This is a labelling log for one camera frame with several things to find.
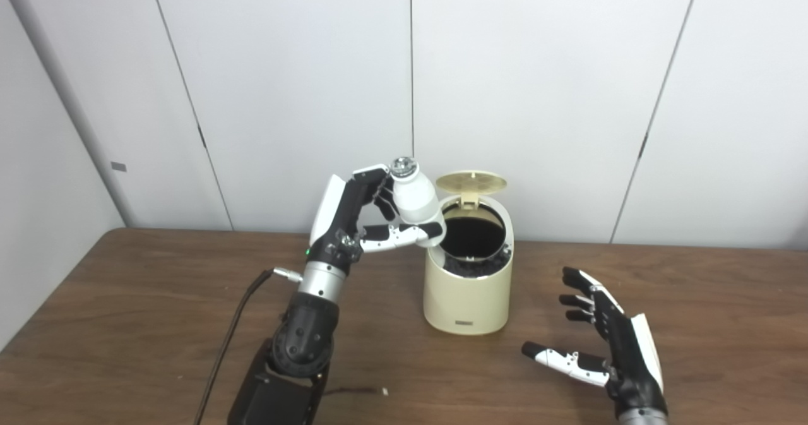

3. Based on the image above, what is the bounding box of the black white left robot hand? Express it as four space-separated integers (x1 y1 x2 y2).
307 165 446 274

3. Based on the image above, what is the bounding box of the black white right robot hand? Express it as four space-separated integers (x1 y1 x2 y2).
521 266 668 419

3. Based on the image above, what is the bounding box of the small white plastic bottle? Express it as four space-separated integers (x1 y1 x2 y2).
389 157 443 248

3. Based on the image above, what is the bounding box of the cream round bin lid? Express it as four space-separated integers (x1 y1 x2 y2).
436 171 508 210

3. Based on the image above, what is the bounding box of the cream-colored round bin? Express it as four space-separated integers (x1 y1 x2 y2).
423 196 514 335

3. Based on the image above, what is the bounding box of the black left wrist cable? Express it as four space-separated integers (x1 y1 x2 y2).
194 267 304 425

